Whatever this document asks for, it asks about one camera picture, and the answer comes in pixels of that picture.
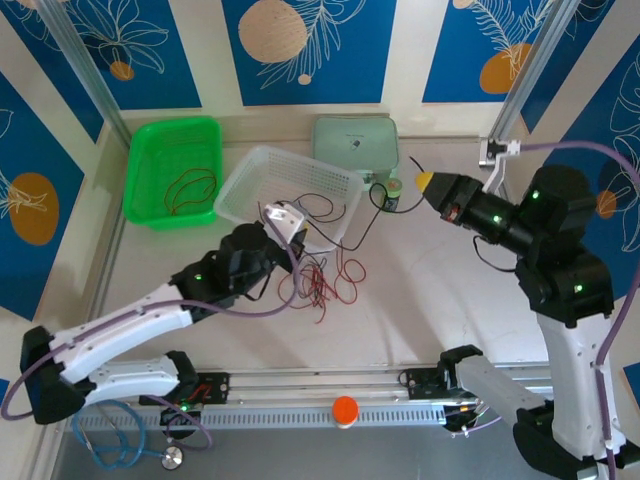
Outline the pale green lidded box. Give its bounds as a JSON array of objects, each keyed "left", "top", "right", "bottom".
[{"left": 312, "top": 114, "right": 401, "bottom": 192}]

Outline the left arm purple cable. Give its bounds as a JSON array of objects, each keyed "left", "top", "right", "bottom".
[{"left": 0, "top": 227, "right": 307, "bottom": 451}]

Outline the white plastic basket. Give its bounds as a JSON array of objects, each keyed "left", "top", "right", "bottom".
[{"left": 213, "top": 144, "right": 366, "bottom": 254}]

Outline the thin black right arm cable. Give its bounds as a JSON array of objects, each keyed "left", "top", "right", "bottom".
[{"left": 472, "top": 235, "right": 519, "bottom": 273}]

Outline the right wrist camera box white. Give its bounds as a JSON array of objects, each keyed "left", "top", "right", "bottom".
[{"left": 479, "top": 138, "right": 522, "bottom": 192}]

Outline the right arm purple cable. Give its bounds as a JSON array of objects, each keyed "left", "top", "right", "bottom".
[{"left": 447, "top": 140, "right": 640, "bottom": 480}]

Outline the orange round cap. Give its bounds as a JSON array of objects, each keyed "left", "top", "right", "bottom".
[{"left": 332, "top": 395, "right": 360, "bottom": 430}]

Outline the aluminium frame post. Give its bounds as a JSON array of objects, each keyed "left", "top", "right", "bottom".
[
  {"left": 37, "top": 0, "right": 127, "bottom": 146},
  {"left": 492, "top": 0, "right": 576, "bottom": 144}
]

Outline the thin black wire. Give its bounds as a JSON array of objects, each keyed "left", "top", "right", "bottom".
[
  {"left": 338, "top": 155, "right": 427, "bottom": 251},
  {"left": 292, "top": 193, "right": 348, "bottom": 224}
]

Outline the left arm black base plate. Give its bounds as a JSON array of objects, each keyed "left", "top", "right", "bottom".
[{"left": 138, "top": 372, "right": 232, "bottom": 407}]

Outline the grey slotted cable duct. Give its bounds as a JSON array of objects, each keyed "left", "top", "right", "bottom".
[{"left": 74, "top": 403, "right": 449, "bottom": 430}]

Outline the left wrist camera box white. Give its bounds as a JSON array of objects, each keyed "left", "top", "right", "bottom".
[{"left": 262, "top": 201, "right": 306, "bottom": 240}]

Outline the grey metal plate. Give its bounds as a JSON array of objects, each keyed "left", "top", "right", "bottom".
[{"left": 47, "top": 401, "right": 611, "bottom": 480}]

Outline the thin red wire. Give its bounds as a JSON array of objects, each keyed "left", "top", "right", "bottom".
[
  {"left": 277, "top": 249, "right": 334, "bottom": 325},
  {"left": 329, "top": 244, "right": 369, "bottom": 305},
  {"left": 164, "top": 167, "right": 219, "bottom": 217}
]

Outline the blue stethoscope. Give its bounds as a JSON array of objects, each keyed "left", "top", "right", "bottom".
[{"left": 72, "top": 399, "right": 186, "bottom": 471}]

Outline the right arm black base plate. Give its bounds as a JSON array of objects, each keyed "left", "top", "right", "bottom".
[{"left": 403, "top": 368, "right": 451, "bottom": 401}]

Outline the small green jar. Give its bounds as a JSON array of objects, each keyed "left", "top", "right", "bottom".
[{"left": 381, "top": 178, "right": 404, "bottom": 213}]

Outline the green plastic basket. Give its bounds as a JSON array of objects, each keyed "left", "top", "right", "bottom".
[{"left": 123, "top": 116, "right": 224, "bottom": 232}]

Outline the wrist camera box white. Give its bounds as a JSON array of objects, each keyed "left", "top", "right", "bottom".
[
  {"left": 262, "top": 201, "right": 306, "bottom": 240},
  {"left": 479, "top": 138, "right": 522, "bottom": 192}
]

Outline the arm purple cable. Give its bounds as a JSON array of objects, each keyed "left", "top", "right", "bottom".
[
  {"left": 447, "top": 140, "right": 640, "bottom": 480},
  {"left": 0, "top": 227, "right": 307, "bottom": 451}
]

